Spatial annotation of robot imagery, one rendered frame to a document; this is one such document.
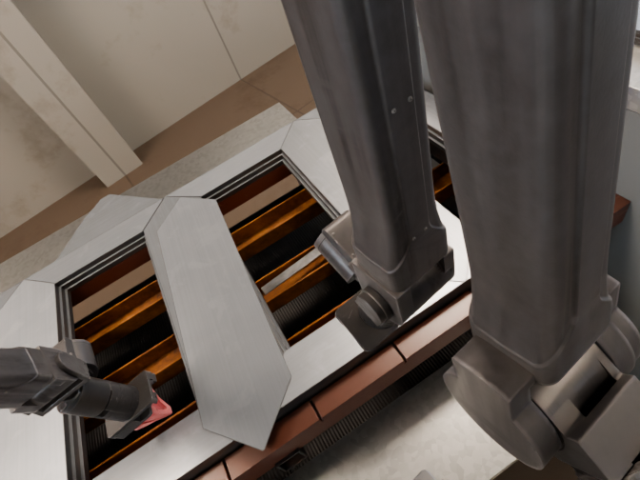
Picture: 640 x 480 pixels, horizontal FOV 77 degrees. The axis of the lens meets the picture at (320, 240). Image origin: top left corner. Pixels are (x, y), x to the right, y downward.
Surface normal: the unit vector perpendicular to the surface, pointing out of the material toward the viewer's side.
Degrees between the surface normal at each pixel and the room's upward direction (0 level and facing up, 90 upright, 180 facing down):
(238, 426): 0
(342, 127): 90
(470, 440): 0
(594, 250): 80
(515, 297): 86
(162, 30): 90
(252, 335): 1
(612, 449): 37
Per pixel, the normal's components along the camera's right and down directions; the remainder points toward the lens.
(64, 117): 0.59, 0.50
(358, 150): -0.73, 0.64
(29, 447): -0.28, -0.60
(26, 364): 0.76, -0.65
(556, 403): 0.14, -0.18
